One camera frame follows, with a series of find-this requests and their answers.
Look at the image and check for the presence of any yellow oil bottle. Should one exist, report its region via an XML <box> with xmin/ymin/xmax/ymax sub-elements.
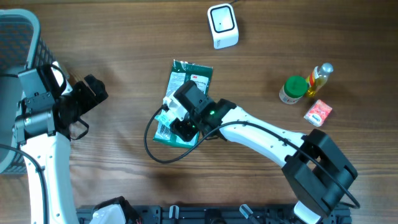
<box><xmin>305</xmin><ymin>63</ymin><xmax>333</xmax><ymax>97</ymax></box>

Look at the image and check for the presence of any white barcode scanner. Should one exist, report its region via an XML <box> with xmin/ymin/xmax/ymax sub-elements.
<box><xmin>207</xmin><ymin>3</ymin><xmax>239</xmax><ymax>49</ymax></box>

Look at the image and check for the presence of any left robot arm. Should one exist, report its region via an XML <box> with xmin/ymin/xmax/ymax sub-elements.
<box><xmin>13</xmin><ymin>62</ymin><xmax>108</xmax><ymax>223</ymax></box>

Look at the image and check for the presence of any green 3M gloves package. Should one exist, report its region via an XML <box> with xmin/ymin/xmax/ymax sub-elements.
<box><xmin>153</xmin><ymin>60</ymin><xmax>213</xmax><ymax>148</ymax></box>

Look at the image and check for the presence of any green lid white jar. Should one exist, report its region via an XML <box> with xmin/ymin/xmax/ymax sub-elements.
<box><xmin>279</xmin><ymin>76</ymin><xmax>308</xmax><ymax>105</ymax></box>

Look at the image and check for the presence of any red white juice carton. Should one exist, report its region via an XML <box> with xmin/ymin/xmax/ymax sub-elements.
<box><xmin>303</xmin><ymin>100</ymin><xmax>332</xmax><ymax>127</ymax></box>

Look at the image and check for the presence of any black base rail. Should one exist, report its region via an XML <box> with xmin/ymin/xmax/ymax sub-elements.
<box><xmin>74</xmin><ymin>203</ymin><xmax>353</xmax><ymax>224</ymax></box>

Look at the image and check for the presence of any teal white pouch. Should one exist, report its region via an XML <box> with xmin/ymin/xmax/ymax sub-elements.
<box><xmin>155</xmin><ymin>110</ymin><xmax>175</xmax><ymax>126</ymax></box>

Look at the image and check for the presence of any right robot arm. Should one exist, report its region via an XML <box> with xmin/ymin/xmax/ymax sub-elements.
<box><xmin>163</xmin><ymin>81</ymin><xmax>358</xmax><ymax>223</ymax></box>

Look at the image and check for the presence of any grey plastic mesh basket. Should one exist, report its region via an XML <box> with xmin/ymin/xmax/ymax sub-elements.
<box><xmin>0</xmin><ymin>8</ymin><xmax>68</xmax><ymax>175</ymax></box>

